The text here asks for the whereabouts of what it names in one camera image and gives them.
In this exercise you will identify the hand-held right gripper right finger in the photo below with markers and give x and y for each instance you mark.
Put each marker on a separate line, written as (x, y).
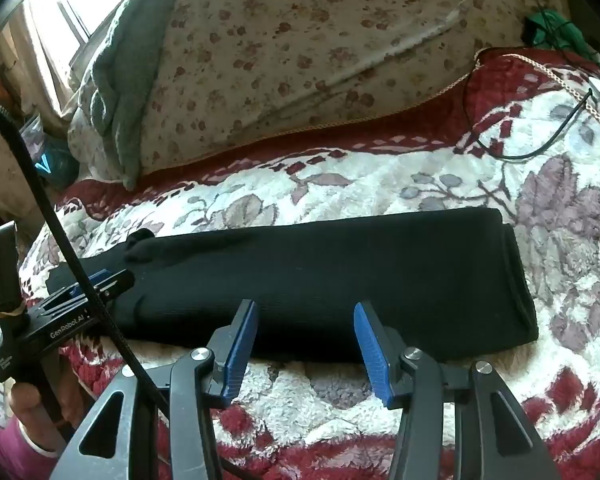
(372, 350)

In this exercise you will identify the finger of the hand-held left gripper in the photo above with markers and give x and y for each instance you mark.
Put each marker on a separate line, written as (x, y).
(117, 284)
(99, 276)

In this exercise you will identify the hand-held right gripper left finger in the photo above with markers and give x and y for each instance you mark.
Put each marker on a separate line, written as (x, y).
(240, 355)

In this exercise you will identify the black pants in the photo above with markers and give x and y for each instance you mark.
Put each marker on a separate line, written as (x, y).
(330, 280)

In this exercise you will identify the person's left forearm pink sleeve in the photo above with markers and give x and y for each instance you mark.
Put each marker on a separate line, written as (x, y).
(10, 455)

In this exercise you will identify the person's left hand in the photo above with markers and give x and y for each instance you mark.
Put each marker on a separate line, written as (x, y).
(27, 410)

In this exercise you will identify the teal plastic bag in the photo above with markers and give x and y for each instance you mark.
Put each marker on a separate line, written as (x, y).
(50, 160)

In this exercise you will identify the red white floral blanket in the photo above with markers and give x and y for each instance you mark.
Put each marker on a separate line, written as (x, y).
(430, 185)

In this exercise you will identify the grey-green towel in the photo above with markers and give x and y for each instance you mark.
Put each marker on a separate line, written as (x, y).
(125, 70)

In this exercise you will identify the beige curtain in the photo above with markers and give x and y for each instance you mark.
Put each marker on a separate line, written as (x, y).
(35, 60)

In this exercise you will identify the floral pillow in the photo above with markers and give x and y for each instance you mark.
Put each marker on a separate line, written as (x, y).
(305, 45)

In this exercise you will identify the green cloth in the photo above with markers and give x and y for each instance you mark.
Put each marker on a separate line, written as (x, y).
(540, 27)

